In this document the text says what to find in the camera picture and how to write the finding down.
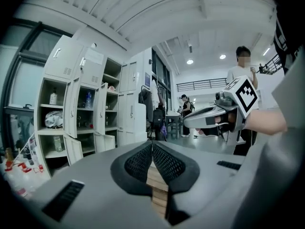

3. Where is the blue water bottle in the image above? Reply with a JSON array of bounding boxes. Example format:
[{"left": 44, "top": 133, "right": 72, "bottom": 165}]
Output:
[{"left": 85, "top": 91, "right": 93, "bottom": 109}]

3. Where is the clear water bottle red cap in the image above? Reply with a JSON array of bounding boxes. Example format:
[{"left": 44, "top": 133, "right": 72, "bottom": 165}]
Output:
[
  {"left": 33, "top": 165, "right": 46, "bottom": 176},
  {"left": 3, "top": 160, "right": 23, "bottom": 198},
  {"left": 20, "top": 165, "right": 34, "bottom": 188}
]

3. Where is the grey table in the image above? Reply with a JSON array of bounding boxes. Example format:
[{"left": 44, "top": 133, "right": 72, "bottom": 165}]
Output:
[{"left": 165, "top": 112, "right": 183, "bottom": 139}]

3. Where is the white metal locker cabinet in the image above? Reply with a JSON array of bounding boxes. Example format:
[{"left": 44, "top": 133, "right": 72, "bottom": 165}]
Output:
[{"left": 33, "top": 56, "right": 124, "bottom": 179}]

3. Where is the dark grey hanging garment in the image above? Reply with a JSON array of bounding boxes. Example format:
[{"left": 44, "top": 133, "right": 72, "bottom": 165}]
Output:
[{"left": 139, "top": 89, "right": 154, "bottom": 125}]

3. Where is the black window frame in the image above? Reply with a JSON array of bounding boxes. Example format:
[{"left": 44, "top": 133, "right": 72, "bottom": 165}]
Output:
[{"left": 0, "top": 17, "right": 73, "bottom": 119}]

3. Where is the person's black shirt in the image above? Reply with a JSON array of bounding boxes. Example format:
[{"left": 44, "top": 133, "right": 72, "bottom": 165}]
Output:
[{"left": 271, "top": 0, "right": 305, "bottom": 76}]

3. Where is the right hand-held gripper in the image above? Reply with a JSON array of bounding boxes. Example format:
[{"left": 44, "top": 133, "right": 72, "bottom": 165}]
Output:
[{"left": 183, "top": 75, "right": 259, "bottom": 146}]

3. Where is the person's right hand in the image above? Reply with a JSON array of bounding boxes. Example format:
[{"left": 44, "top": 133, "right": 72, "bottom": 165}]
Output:
[{"left": 195, "top": 113, "right": 238, "bottom": 136}]

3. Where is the clear plastic sheet curtain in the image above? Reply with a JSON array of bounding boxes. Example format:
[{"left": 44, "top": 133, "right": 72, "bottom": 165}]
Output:
[{"left": 133, "top": 102, "right": 148, "bottom": 142}]

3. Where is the black hanging backpack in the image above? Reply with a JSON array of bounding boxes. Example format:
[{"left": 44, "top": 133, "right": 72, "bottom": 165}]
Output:
[{"left": 152, "top": 107, "right": 167, "bottom": 129}]

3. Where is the white cloth bundle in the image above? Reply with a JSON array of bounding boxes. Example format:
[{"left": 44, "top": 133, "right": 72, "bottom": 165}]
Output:
[{"left": 44, "top": 110, "right": 64, "bottom": 129}]

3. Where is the green bottle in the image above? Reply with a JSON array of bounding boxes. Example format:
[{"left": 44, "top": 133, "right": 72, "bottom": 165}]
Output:
[{"left": 53, "top": 135, "right": 62, "bottom": 152}]

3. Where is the white hanging garment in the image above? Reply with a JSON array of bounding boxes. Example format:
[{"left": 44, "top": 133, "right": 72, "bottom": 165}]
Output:
[{"left": 149, "top": 78, "right": 165, "bottom": 111}]

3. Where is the person's right forearm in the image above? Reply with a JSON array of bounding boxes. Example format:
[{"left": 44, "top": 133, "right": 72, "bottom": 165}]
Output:
[{"left": 244, "top": 108, "right": 288, "bottom": 136}]

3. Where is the wooden plank platform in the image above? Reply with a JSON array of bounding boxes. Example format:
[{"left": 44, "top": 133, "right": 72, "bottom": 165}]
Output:
[{"left": 145, "top": 165, "right": 169, "bottom": 220}]

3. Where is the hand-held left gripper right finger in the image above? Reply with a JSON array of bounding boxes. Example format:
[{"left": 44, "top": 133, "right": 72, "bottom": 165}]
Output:
[{"left": 153, "top": 141, "right": 247, "bottom": 229}]

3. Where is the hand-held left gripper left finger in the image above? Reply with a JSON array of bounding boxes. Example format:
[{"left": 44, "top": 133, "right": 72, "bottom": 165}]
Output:
[{"left": 15, "top": 141, "right": 172, "bottom": 229}]

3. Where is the white paper sheet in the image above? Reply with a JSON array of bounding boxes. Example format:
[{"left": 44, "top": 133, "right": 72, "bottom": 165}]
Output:
[{"left": 84, "top": 47, "right": 105, "bottom": 65}]

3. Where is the amber bottle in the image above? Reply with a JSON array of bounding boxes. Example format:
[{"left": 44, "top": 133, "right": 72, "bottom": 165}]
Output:
[{"left": 4, "top": 147, "right": 14, "bottom": 162}]

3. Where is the black balcony railing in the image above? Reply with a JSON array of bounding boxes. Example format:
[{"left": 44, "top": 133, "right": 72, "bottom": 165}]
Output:
[{"left": 176, "top": 78, "right": 228, "bottom": 92}]

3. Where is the black framed glass partition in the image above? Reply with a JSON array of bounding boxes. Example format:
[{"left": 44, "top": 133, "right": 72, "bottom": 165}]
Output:
[{"left": 151, "top": 47, "right": 173, "bottom": 113}]

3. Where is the black stair railing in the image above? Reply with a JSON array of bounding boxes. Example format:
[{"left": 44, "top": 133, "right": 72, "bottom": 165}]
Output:
[{"left": 257, "top": 53, "right": 285, "bottom": 75}]

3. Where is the black coat rack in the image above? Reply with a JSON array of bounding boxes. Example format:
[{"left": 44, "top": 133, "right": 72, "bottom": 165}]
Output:
[{"left": 139, "top": 84, "right": 167, "bottom": 140}]

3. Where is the white bottle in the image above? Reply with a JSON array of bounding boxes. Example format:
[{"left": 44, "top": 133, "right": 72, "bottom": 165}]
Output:
[{"left": 49, "top": 87, "right": 58, "bottom": 105}]

